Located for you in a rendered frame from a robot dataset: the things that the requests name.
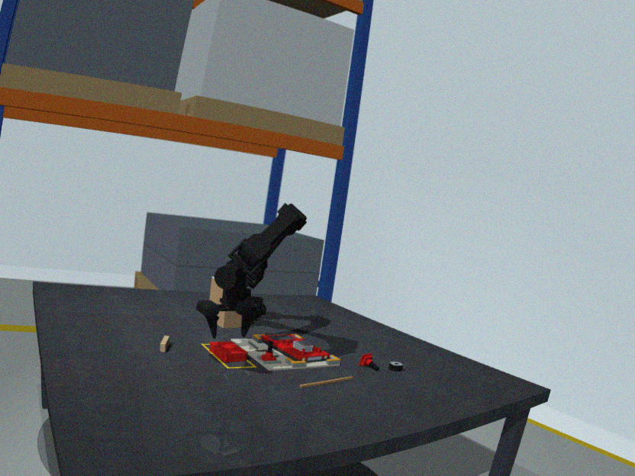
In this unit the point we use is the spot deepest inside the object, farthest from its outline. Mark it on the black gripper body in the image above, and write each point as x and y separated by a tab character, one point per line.
211	309

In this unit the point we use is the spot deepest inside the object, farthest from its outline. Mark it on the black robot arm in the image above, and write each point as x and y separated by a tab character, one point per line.
252	259

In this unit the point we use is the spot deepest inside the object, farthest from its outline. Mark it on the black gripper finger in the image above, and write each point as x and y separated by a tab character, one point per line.
246	322
213	322

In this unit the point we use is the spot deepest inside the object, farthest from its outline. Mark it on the brown thin rod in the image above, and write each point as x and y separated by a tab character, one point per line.
326	382

